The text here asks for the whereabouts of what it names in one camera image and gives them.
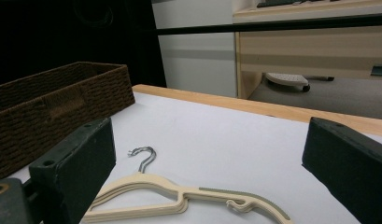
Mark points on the wooden table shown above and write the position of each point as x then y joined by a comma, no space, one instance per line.
241,104

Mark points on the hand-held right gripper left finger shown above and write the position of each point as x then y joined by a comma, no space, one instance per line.
76,161

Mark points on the dark keyboard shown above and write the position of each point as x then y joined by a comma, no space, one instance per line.
277,3

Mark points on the cream plastic clothes hanger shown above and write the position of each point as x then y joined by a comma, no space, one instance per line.
176,209
148,181

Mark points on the brown wicker basket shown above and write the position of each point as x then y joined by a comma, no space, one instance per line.
39,109

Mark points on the white table mat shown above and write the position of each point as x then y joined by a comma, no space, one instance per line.
226,140

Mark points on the black metal frame bar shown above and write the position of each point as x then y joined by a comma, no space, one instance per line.
272,26

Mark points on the white office chair base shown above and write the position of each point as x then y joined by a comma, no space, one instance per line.
286,79

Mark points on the light wooden desk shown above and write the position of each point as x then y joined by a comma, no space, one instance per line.
304,56

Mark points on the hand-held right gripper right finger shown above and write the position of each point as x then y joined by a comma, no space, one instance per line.
350,168

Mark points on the white cabinet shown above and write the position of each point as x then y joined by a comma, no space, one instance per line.
198,68

